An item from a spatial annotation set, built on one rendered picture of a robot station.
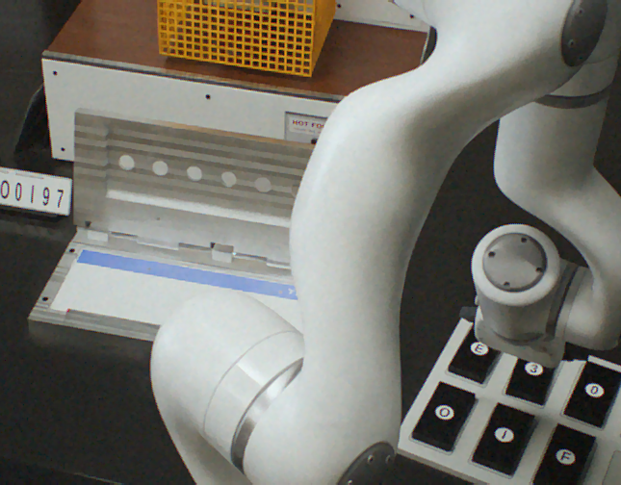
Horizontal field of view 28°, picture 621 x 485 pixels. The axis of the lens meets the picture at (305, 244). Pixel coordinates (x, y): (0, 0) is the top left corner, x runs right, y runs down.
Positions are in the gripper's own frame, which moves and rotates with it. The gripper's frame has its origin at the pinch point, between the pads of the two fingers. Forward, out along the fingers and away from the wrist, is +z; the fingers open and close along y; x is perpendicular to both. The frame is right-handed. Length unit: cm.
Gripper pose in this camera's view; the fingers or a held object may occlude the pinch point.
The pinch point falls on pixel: (525, 346)
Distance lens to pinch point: 150.5
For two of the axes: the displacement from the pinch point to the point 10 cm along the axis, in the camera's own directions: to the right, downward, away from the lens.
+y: 9.0, 3.1, -3.0
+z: 1.9, 3.3, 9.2
